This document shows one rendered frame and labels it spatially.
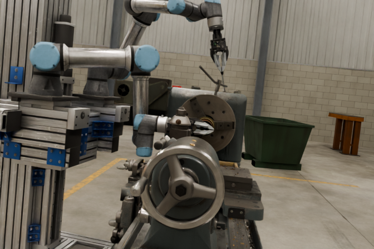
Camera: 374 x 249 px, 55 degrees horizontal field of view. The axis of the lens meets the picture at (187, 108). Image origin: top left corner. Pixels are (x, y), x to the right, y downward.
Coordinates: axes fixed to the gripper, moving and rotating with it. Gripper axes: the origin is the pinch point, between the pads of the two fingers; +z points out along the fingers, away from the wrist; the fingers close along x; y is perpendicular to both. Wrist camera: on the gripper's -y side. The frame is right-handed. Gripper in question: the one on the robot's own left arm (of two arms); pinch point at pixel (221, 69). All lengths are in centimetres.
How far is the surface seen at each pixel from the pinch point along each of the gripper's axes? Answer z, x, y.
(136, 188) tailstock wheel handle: 24, -17, 124
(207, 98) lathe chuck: 13.3, -9.2, -10.7
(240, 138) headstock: 38.7, 5.5, -26.8
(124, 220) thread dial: 48, -38, 67
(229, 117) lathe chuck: 24.6, 0.7, -10.8
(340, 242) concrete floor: 162, 89, -160
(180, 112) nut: 16, -17, 49
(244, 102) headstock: 18.7, 10.3, -26.8
